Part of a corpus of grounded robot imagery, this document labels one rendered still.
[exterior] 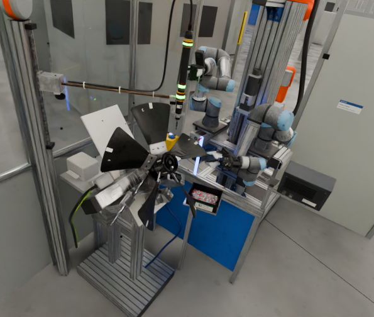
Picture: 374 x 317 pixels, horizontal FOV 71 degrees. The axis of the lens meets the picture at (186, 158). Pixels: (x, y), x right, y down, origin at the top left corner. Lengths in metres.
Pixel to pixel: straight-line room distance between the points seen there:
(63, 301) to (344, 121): 2.87
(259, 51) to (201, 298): 1.94
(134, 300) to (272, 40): 2.11
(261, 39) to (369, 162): 1.68
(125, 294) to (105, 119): 1.29
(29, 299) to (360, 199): 3.14
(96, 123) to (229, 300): 1.69
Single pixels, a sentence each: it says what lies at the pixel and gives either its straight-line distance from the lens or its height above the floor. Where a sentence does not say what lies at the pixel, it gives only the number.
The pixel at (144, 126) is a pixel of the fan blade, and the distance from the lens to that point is 1.49.
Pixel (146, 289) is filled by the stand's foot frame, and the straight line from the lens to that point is 2.25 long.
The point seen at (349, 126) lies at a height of 1.11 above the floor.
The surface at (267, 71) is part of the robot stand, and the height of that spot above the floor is 1.57.
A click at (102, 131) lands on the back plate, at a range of 1.56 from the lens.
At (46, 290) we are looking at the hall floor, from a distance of 2.43.
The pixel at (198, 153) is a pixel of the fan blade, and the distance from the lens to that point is 1.64.
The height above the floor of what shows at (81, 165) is 0.97.
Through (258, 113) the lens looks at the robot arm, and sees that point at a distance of 1.65.
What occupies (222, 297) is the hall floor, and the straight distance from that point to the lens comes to 2.40.
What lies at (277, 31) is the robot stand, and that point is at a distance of 2.13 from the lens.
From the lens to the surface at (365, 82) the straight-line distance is 2.92.
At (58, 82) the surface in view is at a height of 1.56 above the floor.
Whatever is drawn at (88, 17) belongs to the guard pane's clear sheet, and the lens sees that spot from 1.81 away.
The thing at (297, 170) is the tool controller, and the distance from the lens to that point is 1.63.
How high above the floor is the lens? 2.03
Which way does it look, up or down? 33 degrees down
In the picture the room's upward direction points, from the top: 10 degrees clockwise
